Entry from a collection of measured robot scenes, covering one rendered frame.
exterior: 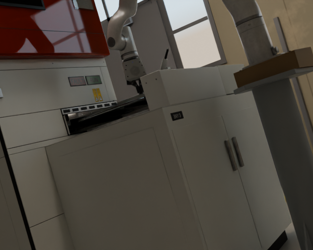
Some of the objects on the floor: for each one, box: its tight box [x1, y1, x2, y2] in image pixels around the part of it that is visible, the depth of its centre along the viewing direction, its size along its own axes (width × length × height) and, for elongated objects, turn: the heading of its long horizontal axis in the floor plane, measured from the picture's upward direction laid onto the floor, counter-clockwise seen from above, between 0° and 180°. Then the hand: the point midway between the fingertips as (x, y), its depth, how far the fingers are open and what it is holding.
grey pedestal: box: [234, 66, 313, 250], centre depth 193 cm, size 51×44×82 cm
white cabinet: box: [45, 91, 292, 250], centre depth 226 cm, size 64×96×82 cm, turn 63°
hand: (139, 90), depth 228 cm, fingers closed
